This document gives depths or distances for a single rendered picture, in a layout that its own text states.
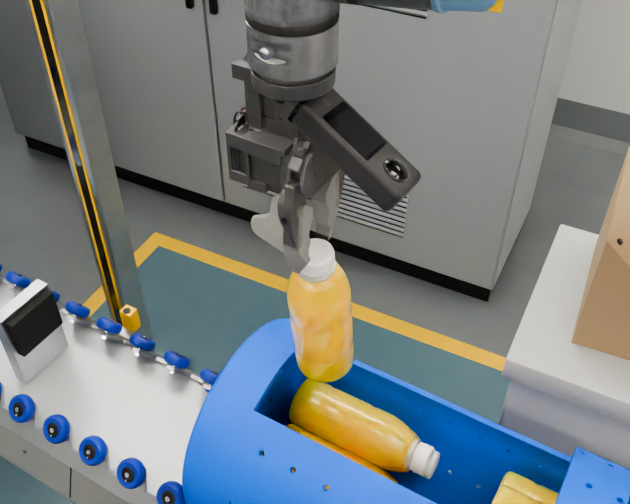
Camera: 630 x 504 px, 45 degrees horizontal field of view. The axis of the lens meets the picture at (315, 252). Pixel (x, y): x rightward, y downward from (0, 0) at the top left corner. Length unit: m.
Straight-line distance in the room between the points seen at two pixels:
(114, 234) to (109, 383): 0.39
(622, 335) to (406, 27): 1.36
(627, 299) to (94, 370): 0.86
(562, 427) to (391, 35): 1.40
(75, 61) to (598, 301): 0.93
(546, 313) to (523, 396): 0.12
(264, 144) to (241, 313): 2.03
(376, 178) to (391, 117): 1.76
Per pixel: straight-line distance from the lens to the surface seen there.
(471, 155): 2.36
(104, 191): 1.54
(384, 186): 0.63
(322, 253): 0.75
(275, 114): 0.66
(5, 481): 2.43
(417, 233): 2.61
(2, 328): 1.28
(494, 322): 2.70
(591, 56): 3.55
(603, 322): 1.08
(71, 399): 1.34
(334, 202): 0.74
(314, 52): 0.61
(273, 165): 0.67
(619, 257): 1.00
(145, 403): 1.30
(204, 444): 0.93
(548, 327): 1.13
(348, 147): 0.63
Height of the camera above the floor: 1.95
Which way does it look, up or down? 43 degrees down
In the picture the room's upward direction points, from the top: straight up
